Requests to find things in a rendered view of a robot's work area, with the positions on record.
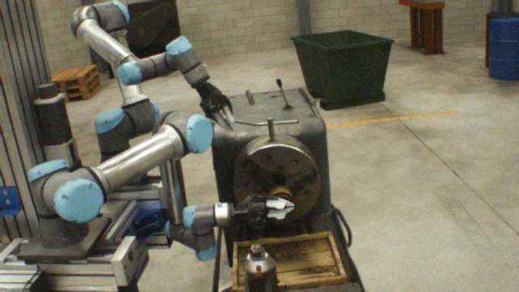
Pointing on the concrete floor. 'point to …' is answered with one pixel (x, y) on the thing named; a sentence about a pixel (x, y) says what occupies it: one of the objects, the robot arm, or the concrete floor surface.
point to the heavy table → (428, 40)
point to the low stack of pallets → (77, 82)
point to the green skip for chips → (344, 67)
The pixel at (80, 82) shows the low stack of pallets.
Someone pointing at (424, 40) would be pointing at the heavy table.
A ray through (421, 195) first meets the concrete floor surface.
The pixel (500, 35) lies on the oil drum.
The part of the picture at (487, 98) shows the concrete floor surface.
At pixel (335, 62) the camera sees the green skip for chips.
